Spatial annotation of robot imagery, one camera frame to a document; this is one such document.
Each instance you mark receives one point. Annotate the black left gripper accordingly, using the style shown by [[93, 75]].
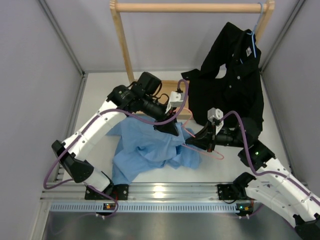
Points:
[[171, 127]]

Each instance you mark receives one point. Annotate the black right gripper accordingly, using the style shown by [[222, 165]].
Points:
[[205, 139]]

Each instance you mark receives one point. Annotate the pink wire hanger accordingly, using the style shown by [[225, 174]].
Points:
[[195, 144]]

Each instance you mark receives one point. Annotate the light blue shirt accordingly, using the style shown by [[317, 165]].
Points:
[[141, 148]]

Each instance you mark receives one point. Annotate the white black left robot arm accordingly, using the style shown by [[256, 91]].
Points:
[[138, 100]]

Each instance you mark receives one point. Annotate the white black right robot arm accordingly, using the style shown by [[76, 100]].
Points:
[[267, 180]]

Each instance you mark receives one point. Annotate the black shirt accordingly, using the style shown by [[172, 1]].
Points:
[[228, 79]]

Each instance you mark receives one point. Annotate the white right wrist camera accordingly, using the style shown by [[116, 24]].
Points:
[[215, 115]]

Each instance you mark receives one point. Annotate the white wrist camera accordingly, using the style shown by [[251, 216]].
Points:
[[176, 100], [215, 115]]

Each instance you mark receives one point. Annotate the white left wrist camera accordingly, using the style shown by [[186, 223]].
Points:
[[176, 100]]

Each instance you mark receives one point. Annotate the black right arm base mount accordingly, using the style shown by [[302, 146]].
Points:
[[231, 192]]

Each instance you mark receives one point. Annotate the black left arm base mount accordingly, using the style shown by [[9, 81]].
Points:
[[112, 192]]

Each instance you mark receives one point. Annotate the blue wire hanger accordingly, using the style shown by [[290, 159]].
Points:
[[256, 32]]

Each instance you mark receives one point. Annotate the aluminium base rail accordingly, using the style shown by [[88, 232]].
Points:
[[142, 192]]

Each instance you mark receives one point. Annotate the slotted grey cable duct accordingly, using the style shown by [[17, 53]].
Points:
[[129, 207]]

